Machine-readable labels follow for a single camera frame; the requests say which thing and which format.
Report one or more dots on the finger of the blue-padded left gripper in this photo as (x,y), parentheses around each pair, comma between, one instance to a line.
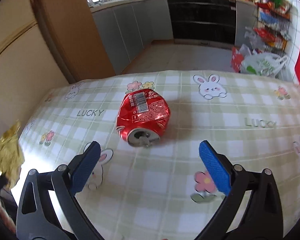
(36,217)

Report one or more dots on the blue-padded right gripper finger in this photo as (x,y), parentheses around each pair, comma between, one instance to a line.
(251,208)

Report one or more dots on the gold foil wrapper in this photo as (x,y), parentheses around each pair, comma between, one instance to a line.
(11,155)

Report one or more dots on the crushed red soda can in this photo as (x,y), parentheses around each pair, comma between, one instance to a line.
(143,118)

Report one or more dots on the grey lower kitchen cabinets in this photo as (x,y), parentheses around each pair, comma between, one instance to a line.
(128,27)

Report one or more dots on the green checkered bunny tablecloth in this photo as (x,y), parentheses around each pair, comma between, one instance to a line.
(163,191)

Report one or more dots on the beige two-door refrigerator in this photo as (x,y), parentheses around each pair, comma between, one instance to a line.
(27,67)

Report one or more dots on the white plastic shopping bag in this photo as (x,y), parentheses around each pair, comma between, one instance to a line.
(263,64)

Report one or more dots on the black oven range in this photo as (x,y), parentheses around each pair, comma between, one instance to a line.
(204,20)

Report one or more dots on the wire snack storage rack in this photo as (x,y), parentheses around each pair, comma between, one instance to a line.
(272,26)

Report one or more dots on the wooden door frame pillar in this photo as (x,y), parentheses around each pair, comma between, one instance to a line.
(73,39)

